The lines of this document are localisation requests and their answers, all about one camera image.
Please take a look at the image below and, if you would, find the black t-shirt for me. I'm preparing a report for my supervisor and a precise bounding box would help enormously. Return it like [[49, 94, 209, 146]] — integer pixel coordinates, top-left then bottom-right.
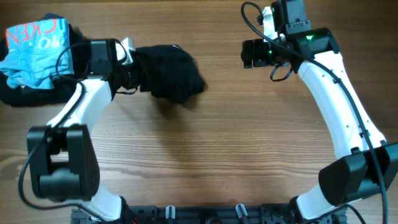
[[134, 45, 206, 104]]

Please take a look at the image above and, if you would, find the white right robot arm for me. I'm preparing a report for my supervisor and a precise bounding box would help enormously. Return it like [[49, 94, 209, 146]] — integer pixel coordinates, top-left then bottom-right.
[[241, 1, 397, 223]]

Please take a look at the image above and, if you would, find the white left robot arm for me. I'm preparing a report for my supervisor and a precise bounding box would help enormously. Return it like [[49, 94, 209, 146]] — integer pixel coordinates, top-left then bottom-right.
[[18, 37, 139, 223]]

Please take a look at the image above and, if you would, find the dark navy garment pile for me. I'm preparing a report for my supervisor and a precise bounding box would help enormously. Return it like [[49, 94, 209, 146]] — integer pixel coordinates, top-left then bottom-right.
[[0, 12, 94, 108]]

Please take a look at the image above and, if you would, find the light blue printed t-shirt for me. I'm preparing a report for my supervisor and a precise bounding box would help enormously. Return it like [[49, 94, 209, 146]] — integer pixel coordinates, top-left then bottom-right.
[[1, 18, 74, 90]]

